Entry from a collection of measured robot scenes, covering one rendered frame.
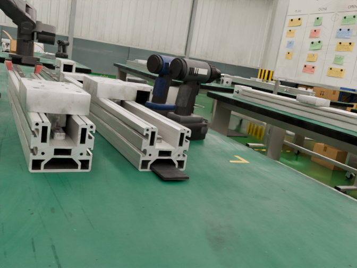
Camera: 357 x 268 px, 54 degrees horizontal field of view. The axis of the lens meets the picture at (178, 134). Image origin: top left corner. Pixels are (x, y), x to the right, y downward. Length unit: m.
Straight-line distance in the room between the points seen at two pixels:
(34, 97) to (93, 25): 11.88
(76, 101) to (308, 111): 1.74
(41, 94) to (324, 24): 3.64
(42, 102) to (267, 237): 0.43
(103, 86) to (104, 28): 11.67
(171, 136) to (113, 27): 12.00
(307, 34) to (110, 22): 9.23
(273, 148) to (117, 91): 2.58
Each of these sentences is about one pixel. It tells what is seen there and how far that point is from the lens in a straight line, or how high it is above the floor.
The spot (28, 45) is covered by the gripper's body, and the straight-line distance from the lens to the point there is 1.39.
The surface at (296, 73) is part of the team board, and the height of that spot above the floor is 1.05.
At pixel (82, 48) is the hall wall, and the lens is 12.45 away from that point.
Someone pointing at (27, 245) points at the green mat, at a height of 0.78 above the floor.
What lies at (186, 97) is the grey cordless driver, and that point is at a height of 0.90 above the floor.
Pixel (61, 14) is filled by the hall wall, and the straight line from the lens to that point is 12.39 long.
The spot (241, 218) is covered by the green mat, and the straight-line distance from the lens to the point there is 0.55.
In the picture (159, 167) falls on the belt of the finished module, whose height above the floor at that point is 0.79.
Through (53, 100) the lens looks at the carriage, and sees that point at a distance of 0.66.
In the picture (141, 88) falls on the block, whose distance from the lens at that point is 1.36.
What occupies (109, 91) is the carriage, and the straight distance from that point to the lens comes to 0.95.
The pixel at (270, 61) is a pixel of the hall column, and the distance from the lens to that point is 9.13.
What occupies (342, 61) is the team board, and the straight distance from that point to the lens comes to 3.81.
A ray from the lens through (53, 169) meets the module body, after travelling 0.62.
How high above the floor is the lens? 0.99
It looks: 12 degrees down
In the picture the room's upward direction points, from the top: 9 degrees clockwise
